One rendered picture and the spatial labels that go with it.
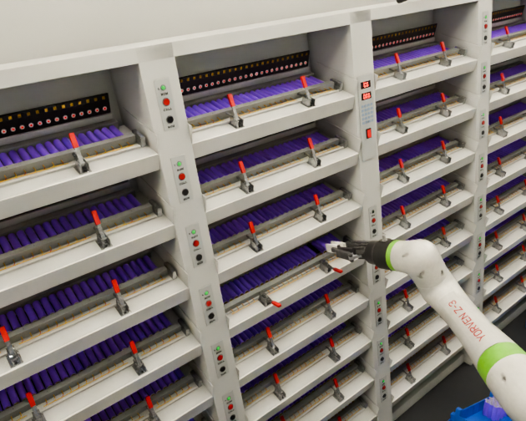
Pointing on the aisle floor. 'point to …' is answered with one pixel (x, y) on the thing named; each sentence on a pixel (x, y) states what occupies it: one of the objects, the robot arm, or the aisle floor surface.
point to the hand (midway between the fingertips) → (336, 247)
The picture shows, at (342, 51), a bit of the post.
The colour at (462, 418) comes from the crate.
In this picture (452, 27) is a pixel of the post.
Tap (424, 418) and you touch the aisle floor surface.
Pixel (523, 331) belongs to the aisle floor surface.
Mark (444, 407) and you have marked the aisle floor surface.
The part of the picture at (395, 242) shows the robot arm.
